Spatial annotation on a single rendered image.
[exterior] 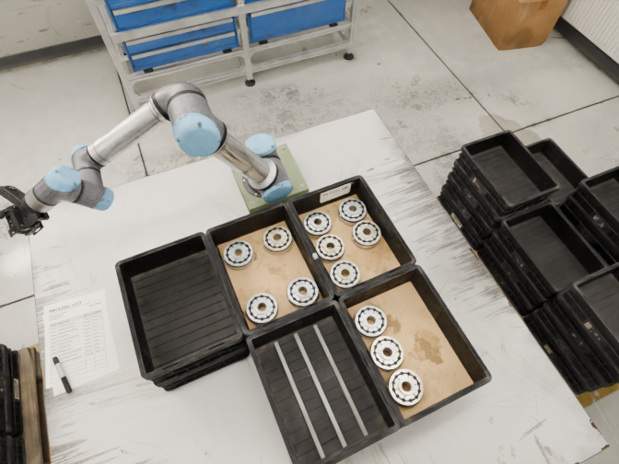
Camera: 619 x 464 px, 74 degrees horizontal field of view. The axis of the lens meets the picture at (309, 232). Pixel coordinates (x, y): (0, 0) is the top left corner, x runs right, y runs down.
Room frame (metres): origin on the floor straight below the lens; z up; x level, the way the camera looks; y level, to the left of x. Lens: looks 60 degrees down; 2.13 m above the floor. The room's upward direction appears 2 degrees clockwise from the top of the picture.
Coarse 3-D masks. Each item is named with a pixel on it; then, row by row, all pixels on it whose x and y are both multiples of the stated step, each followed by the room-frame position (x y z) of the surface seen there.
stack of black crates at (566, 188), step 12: (540, 144) 1.67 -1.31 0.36; (552, 144) 1.67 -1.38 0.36; (540, 156) 1.66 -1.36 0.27; (552, 156) 1.63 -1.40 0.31; (564, 156) 1.58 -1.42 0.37; (552, 168) 1.56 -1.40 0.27; (564, 168) 1.54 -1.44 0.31; (576, 168) 1.49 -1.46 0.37; (564, 180) 1.48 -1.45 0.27; (576, 180) 1.45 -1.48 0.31; (564, 192) 1.39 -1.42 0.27
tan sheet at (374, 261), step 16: (320, 208) 0.86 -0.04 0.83; (336, 208) 0.87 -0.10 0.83; (336, 224) 0.80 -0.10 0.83; (352, 240) 0.73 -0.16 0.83; (384, 240) 0.73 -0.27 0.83; (352, 256) 0.67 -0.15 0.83; (368, 256) 0.67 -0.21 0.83; (384, 256) 0.67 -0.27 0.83; (368, 272) 0.61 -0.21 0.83; (384, 272) 0.61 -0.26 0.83
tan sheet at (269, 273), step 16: (256, 240) 0.72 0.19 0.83; (256, 256) 0.65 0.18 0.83; (272, 256) 0.66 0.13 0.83; (288, 256) 0.66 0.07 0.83; (240, 272) 0.59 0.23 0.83; (256, 272) 0.59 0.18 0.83; (272, 272) 0.60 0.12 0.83; (288, 272) 0.60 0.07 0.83; (304, 272) 0.60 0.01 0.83; (240, 288) 0.53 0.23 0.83; (256, 288) 0.53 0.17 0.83; (272, 288) 0.53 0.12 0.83; (240, 304) 0.47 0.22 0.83; (288, 304) 0.48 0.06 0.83
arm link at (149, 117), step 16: (160, 96) 0.91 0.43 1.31; (144, 112) 0.89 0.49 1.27; (160, 112) 0.88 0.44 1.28; (112, 128) 0.87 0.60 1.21; (128, 128) 0.86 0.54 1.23; (144, 128) 0.86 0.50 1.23; (96, 144) 0.84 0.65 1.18; (112, 144) 0.83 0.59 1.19; (128, 144) 0.84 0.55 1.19; (80, 160) 0.80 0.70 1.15; (96, 160) 0.80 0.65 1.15
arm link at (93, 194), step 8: (88, 168) 0.77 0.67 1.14; (80, 176) 0.74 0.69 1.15; (88, 176) 0.74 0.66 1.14; (96, 176) 0.76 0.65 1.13; (88, 184) 0.71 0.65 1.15; (96, 184) 0.72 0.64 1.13; (80, 192) 0.67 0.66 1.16; (88, 192) 0.68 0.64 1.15; (96, 192) 0.69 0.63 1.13; (104, 192) 0.71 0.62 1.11; (112, 192) 0.73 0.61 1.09; (80, 200) 0.66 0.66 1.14; (88, 200) 0.67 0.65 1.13; (96, 200) 0.68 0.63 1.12; (104, 200) 0.69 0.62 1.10; (112, 200) 0.70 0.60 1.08; (96, 208) 0.67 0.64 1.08; (104, 208) 0.68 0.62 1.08
